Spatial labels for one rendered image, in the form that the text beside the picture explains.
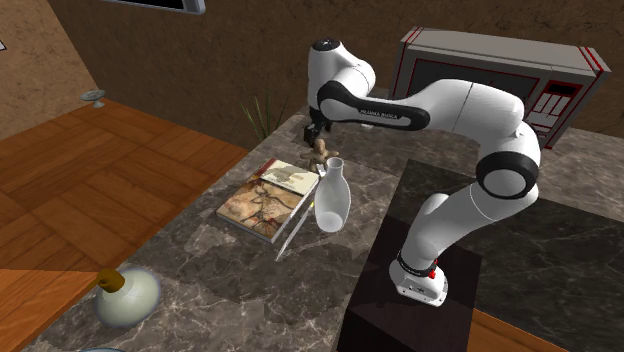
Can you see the white glass vase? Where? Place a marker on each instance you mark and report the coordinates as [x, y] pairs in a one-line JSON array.
[[332, 202]]

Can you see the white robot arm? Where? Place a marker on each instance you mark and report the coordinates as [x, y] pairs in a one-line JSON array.
[[487, 105]]

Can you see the grey microwave with red trim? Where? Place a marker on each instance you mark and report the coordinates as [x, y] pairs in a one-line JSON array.
[[487, 53]]

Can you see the silver pen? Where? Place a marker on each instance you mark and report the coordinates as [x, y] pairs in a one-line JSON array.
[[292, 236]]

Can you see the book with painted cover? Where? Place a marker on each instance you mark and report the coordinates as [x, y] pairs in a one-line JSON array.
[[263, 197]]

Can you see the green grass plant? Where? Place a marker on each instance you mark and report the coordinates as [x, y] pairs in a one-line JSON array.
[[263, 119]]

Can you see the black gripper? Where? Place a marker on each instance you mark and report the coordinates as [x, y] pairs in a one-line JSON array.
[[312, 131]]

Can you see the dark robot stand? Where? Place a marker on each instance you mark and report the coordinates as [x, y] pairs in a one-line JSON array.
[[390, 302]]

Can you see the small grey pedestal dish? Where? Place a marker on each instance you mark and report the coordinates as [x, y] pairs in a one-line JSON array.
[[93, 96]]

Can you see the round white bottle brown cork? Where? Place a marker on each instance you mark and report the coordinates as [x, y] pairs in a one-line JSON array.
[[129, 300]]

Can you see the wall screen with grey frame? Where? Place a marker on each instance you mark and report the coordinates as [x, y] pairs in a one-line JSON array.
[[166, 4]]

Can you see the tan clay figure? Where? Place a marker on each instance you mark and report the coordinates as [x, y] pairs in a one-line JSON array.
[[319, 152]]

